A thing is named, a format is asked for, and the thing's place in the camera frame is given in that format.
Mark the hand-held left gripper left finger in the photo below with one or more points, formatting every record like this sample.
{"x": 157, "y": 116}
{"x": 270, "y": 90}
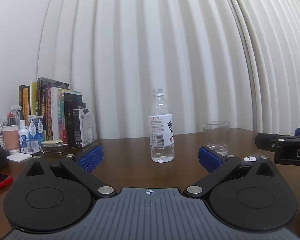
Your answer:
{"x": 91, "y": 158}

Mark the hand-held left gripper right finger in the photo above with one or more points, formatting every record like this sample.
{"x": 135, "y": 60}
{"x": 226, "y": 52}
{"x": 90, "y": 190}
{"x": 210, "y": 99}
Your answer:
{"x": 209, "y": 160}

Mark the white bottle cap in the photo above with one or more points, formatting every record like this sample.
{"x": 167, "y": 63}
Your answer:
{"x": 250, "y": 158}

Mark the clear glass cup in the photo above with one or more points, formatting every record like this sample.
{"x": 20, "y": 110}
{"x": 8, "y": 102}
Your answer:
{"x": 216, "y": 136}

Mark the clear plastic water bottle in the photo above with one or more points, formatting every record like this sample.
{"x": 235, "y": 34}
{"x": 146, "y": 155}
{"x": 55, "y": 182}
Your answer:
{"x": 161, "y": 130}

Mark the small white solution bottle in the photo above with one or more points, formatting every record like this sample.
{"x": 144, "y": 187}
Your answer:
{"x": 22, "y": 135}

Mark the white product box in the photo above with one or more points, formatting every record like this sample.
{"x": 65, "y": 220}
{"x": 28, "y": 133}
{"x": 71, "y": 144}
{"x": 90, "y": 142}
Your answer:
{"x": 83, "y": 127}

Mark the dark metal tray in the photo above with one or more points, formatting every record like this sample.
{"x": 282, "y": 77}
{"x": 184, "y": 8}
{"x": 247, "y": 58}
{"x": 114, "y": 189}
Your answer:
{"x": 53, "y": 148}

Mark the yellow sticky notes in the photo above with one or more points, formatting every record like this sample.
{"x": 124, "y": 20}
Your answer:
{"x": 52, "y": 142}

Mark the blue and white carton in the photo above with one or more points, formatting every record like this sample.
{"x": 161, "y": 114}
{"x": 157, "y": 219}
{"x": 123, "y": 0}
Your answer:
{"x": 36, "y": 132}

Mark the clear plastic lens case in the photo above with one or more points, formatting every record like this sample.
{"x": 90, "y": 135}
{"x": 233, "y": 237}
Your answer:
{"x": 31, "y": 148}

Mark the row of books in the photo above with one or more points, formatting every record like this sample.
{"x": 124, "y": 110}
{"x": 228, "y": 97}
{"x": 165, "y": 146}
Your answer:
{"x": 52, "y": 110}

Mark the white notepad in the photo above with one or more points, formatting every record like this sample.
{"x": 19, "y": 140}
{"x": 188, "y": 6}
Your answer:
{"x": 18, "y": 157}

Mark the paper cup with pink sleeve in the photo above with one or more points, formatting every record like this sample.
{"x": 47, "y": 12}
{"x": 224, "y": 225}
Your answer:
{"x": 11, "y": 138}

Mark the white paper packets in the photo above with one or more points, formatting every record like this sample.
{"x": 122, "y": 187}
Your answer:
{"x": 17, "y": 112}

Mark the red pen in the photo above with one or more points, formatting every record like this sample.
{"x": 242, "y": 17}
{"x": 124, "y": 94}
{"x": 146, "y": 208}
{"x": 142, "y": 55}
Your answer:
{"x": 10, "y": 118}

